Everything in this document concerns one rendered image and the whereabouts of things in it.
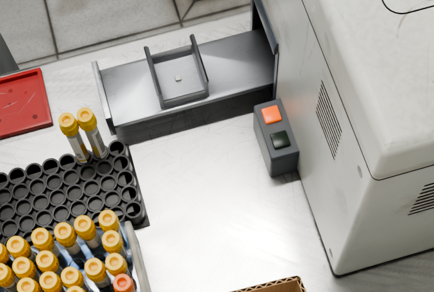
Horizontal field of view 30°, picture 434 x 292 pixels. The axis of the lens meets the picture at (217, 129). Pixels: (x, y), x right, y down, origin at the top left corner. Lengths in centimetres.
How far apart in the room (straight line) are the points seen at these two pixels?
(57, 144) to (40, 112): 4
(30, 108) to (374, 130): 45
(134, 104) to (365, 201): 31
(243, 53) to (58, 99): 20
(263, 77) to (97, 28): 117
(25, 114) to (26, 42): 111
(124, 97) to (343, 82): 32
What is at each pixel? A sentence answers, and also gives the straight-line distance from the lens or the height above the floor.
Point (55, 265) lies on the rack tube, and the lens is 70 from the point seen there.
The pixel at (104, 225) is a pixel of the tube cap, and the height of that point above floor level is 99.
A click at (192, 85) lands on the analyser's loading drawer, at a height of 91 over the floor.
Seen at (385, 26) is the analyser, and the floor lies 118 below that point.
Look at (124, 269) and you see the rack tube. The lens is 69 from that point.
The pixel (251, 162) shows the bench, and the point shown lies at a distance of 82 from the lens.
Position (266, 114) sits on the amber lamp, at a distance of 79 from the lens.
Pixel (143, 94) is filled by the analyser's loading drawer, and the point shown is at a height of 91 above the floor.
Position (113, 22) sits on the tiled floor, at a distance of 196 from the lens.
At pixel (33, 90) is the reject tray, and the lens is 88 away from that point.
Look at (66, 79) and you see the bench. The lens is 88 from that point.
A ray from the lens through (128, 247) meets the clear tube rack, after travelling 73.
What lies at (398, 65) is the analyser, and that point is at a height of 117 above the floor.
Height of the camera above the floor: 164
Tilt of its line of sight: 65 degrees down
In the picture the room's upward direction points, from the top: 4 degrees counter-clockwise
